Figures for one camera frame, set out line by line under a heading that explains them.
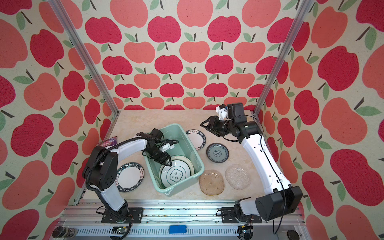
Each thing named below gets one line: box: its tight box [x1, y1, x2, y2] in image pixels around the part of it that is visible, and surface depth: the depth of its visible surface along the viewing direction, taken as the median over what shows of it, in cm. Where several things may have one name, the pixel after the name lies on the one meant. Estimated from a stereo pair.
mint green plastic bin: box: [144, 123, 204, 196], surface depth 87 cm
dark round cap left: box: [52, 226, 76, 239], surface depth 64 cm
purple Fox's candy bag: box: [97, 136, 118, 147], surface depth 101 cm
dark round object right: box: [287, 229, 300, 240], surface depth 62 cm
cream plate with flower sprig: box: [170, 155, 195, 176], surface depth 91 cm
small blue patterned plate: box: [206, 142, 229, 163], surface depth 100 cm
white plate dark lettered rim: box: [185, 129, 207, 151], surface depth 109 cm
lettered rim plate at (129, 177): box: [115, 162, 145, 193], surface depth 88 cm
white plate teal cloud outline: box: [160, 159, 192, 188], surface depth 88 cm
